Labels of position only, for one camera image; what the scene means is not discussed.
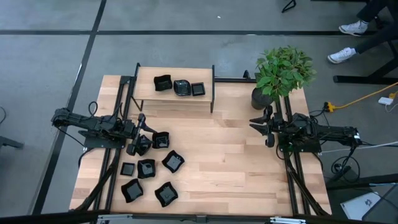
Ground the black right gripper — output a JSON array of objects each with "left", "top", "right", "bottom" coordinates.
[{"left": 249, "top": 105, "right": 284, "bottom": 149}]

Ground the black metal floor bar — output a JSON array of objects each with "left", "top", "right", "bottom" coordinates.
[{"left": 325, "top": 173, "right": 398, "bottom": 191}]

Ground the person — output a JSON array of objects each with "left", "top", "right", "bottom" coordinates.
[{"left": 354, "top": 0, "right": 398, "bottom": 54}]

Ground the white box with logo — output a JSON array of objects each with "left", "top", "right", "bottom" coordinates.
[{"left": 340, "top": 191, "right": 382, "bottom": 221}]

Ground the black power cable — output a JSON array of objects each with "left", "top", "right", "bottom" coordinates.
[{"left": 329, "top": 136, "right": 363, "bottom": 183}]

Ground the white cable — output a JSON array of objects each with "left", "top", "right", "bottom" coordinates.
[{"left": 320, "top": 141, "right": 398, "bottom": 154}]

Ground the wooden shelf with black legs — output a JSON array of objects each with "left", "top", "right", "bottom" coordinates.
[{"left": 132, "top": 62, "right": 216, "bottom": 113}]

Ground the grey chair base leg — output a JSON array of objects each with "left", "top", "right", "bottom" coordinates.
[{"left": 0, "top": 136, "right": 24, "bottom": 150}]

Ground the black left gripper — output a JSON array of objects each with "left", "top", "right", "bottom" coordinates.
[{"left": 125, "top": 113, "right": 158, "bottom": 156}]

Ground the yellow extension cord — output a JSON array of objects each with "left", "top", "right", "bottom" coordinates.
[{"left": 324, "top": 81, "right": 398, "bottom": 113}]

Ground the silver metal bracket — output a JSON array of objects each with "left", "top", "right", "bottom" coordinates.
[{"left": 269, "top": 217, "right": 307, "bottom": 224}]

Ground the green plant in black pot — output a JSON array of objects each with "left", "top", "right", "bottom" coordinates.
[{"left": 251, "top": 45, "right": 318, "bottom": 111}]

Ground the black office desk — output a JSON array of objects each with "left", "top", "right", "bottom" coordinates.
[{"left": 333, "top": 37, "right": 398, "bottom": 85}]

